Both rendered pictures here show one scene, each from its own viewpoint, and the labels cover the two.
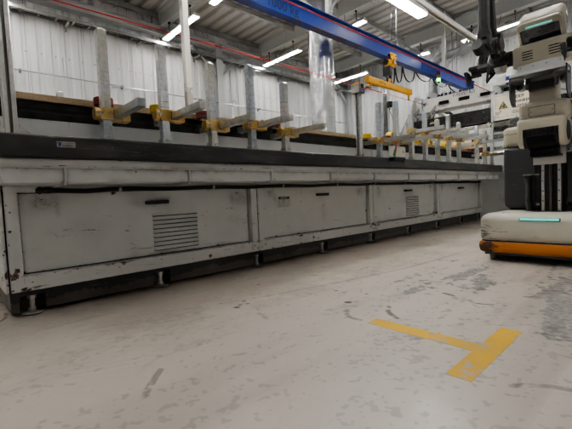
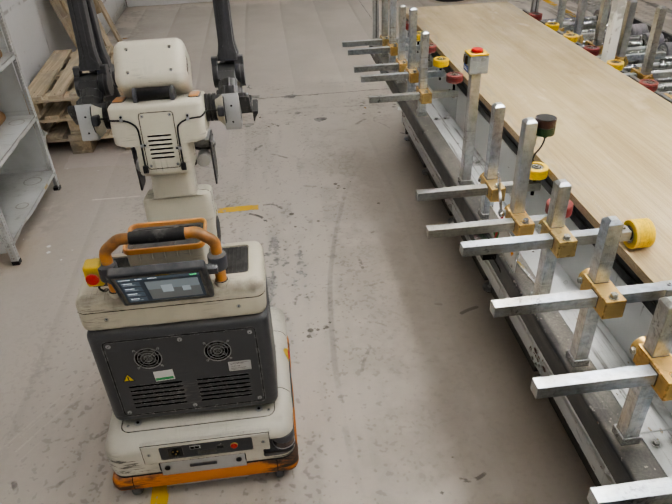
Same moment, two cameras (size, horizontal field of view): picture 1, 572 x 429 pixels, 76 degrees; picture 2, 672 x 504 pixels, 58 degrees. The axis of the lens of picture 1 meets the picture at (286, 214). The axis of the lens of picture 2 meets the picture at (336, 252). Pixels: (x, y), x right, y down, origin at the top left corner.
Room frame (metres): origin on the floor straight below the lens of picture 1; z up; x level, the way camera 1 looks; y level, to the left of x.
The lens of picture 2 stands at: (3.60, -2.59, 1.87)
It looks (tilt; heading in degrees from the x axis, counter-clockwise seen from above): 34 degrees down; 127
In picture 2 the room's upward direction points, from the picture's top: 3 degrees counter-clockwise
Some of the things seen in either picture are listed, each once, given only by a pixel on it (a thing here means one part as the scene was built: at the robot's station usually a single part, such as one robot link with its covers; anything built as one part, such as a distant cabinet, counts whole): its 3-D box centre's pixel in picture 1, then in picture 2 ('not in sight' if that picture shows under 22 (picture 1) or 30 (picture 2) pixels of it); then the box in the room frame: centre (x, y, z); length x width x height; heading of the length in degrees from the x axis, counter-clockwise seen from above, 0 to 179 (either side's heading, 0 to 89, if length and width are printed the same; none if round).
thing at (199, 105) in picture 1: (177, 115); (384, 49); (1.68, 0.47, 0.82); 0.43 x 0.03 x 0.04; 43
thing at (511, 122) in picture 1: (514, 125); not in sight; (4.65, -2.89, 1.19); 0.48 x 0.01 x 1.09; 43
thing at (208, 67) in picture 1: (211, 111); (401, 50); (1.86, 0.35, 0.88); 0.04 x 0.04 x 0.48; 43
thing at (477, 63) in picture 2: (357, 89); (475, 62); (2.71, -0.56, 1.18); 0.07 x 0.07 x 0.08; 43
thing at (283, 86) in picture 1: (284, 123); (422, 82); (2.20, -0.02, 0.87); 0.04 x 0.04 x 0.48; 43
